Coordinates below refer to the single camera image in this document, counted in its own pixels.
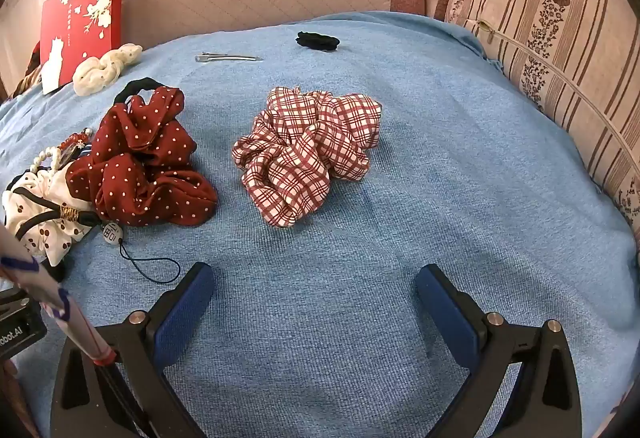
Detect red box lid white flowers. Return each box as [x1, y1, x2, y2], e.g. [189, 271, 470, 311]
[40, 0, 126, 95]

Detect red plaid scrunchie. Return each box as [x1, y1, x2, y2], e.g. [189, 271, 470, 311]
[231, 86, 383, 229]

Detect silver hair clip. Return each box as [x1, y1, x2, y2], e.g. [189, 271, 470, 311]
[194, 52, 264, 64]

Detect striped floral cushion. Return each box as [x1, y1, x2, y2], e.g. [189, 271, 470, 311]
[444, 0, 640, 231]

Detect small black scrunchie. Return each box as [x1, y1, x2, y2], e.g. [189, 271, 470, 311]
[295, 31, 341, 52]

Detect black hair tie gold band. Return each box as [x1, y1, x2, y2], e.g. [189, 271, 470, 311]
[14, 202, 104, 242]

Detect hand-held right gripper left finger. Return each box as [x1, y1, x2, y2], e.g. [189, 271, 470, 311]
[50, 262, 216, 438]

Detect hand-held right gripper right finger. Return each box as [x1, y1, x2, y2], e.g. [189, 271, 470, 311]
[415, 264, 583, 438]

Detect white cherry print scrunchie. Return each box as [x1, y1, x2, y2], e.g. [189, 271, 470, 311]
[1, 165, 101, 269]

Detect cream dotted scrunchie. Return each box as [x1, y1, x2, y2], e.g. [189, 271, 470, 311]
[72, 43, 144, 97]

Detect blue blanket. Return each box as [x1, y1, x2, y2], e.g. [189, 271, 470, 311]
[0, 11, 640, 438]

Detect plain black hair tie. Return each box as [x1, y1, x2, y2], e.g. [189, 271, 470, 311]
[114, 77, 157, 105]

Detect white charm with black cord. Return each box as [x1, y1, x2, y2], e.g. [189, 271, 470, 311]
[102, 220, 182, 285]

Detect amber red bead bracelet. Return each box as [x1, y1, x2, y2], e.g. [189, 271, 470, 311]
[59, 128, 94, 165]

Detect white stick with blue marks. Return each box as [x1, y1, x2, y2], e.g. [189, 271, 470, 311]
[0, 217, 119, 367]

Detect brown fur cloth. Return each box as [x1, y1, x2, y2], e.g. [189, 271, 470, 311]
[9, 40, 45, 100]

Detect dark red polka dot scrunchie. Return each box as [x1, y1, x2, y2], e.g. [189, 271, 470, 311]
[66, 86, 219, 227]

